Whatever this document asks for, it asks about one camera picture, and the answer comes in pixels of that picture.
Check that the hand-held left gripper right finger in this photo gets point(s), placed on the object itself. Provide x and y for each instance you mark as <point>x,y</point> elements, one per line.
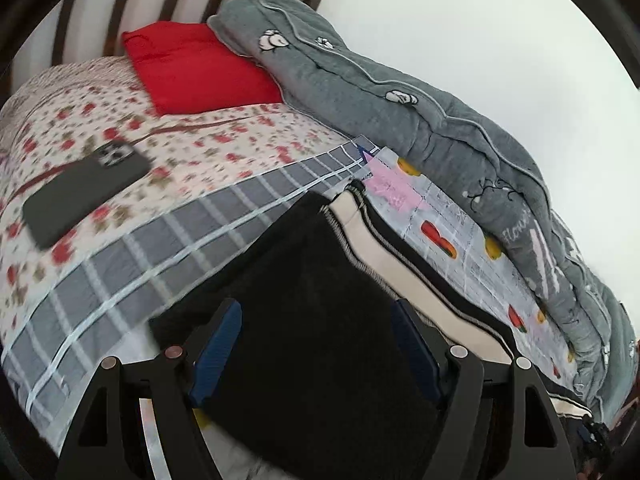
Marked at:
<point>416,355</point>

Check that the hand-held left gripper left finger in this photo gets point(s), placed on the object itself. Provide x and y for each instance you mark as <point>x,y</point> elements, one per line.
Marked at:
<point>220,350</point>

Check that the black pants with white stripes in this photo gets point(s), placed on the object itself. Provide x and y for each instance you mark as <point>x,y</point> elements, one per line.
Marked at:
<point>310,310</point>

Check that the fruit print checked bed sheet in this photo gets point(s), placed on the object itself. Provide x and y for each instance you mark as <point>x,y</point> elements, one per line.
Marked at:
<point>150,260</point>

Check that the dark grey smartphone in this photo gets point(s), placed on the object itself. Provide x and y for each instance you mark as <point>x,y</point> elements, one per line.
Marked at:
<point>85,192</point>

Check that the floral bed sheet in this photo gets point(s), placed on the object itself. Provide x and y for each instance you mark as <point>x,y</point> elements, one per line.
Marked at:
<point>150,135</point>

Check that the grey quilt with flower print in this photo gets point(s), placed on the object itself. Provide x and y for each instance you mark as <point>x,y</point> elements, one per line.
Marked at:
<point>425,105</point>

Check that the red pillow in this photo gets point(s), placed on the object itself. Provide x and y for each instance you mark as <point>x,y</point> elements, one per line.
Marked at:
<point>195,65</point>

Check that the dark wooden headboard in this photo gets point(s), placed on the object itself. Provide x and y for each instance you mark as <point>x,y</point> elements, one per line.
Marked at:
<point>120,5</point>

